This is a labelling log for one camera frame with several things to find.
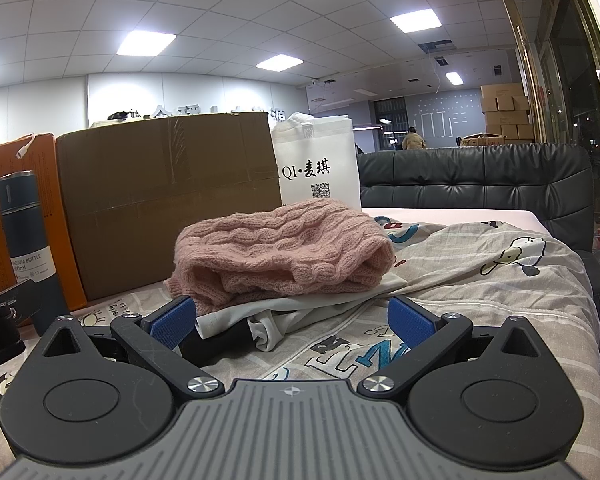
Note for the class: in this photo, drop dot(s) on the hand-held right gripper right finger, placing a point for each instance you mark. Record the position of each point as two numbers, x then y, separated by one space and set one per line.
405 322

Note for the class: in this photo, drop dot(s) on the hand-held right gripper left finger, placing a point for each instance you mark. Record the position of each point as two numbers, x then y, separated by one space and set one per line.
172 321

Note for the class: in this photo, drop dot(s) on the white garment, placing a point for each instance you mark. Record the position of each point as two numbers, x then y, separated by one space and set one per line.
300 315

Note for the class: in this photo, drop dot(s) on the dark cloth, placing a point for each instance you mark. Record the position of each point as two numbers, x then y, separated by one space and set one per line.
220 342

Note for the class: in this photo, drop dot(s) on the cartoon printed bed sheet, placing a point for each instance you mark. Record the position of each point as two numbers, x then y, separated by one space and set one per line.
480 280

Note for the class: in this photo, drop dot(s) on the dark blue vacuum bottle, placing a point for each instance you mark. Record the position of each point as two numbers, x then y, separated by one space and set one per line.
30 240

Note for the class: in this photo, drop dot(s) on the pink knitted sweater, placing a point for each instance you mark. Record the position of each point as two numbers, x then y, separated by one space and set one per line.
280 245

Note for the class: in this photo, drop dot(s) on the brown cardboard box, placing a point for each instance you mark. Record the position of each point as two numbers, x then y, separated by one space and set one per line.
170 185

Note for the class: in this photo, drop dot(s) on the orange board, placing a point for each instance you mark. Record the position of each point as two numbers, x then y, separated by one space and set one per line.
45 200

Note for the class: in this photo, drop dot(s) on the black leather headboard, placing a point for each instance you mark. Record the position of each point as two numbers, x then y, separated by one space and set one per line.
480 175

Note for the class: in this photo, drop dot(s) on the white printed bag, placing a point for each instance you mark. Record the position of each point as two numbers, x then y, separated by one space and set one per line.
320 150

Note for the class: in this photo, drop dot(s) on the stack of cardboard boxes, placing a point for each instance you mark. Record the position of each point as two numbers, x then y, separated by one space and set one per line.
505 110

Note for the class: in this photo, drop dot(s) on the ceiling light panel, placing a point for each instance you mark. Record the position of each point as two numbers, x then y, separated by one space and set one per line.
140 42
280 62
415 19
455 77

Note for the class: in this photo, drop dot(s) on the gold framed glass door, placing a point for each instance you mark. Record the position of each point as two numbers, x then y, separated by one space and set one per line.
570 60

